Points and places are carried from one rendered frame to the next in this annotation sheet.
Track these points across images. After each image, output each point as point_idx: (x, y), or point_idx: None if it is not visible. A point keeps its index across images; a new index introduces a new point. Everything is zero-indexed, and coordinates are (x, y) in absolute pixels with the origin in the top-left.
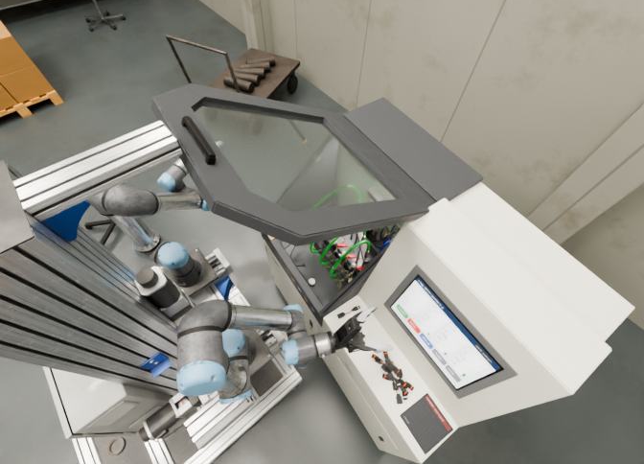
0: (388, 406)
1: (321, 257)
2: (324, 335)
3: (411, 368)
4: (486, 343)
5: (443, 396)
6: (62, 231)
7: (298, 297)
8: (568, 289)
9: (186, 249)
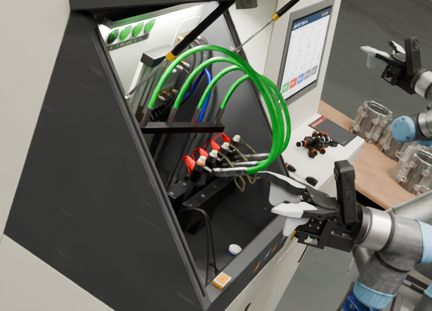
0: (344, 153)
1: (284, 138)
2: (426, 73)
3: (295, 132)
4: (325, 2)
5: (309, 107)
6: None
7: (239, 306)
8: None
9: (425, 290)
